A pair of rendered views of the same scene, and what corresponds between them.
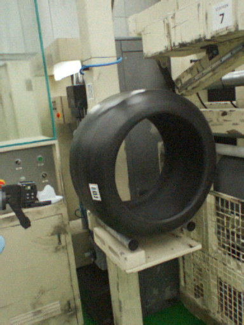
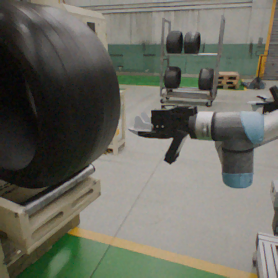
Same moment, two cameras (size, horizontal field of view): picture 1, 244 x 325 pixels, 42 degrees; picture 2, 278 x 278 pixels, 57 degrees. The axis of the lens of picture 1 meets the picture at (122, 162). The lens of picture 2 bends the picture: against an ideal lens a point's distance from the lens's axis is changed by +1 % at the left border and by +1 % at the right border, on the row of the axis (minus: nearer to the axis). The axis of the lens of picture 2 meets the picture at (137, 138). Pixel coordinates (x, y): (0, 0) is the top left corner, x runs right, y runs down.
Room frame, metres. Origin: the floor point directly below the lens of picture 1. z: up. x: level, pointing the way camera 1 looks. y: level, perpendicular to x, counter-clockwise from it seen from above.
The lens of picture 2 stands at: (1.54, 0.84, 1.37)
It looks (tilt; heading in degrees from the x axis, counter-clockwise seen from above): 20 degrees down; 233
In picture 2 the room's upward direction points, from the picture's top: straight up
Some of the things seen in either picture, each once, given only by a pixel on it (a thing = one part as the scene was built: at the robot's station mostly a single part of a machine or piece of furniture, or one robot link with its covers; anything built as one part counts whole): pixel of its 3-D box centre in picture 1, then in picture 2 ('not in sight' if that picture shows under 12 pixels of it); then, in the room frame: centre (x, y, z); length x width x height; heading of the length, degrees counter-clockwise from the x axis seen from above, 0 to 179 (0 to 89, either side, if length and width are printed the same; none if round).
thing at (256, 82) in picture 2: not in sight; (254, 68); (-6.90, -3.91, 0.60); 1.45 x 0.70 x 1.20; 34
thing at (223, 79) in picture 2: not in sight; (225, 79); (-6.28, -4.55, 0.22); 1.27 x 0.90 x 0.44; 34
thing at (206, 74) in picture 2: not in sight; (190, 62); (-3.17, -3.42, 0.96); 1.33 x 0.64 x 1.92; 122
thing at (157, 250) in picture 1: (144, 242); (34, 202); (1.36, -0.06, 0.80); 0.37 x 0.36 x 0.02; 115
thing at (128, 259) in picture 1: (116, 244); (60, 204); (1.30, 0.06, 0.83); 0.36 x 0.09 x 0.06; 25
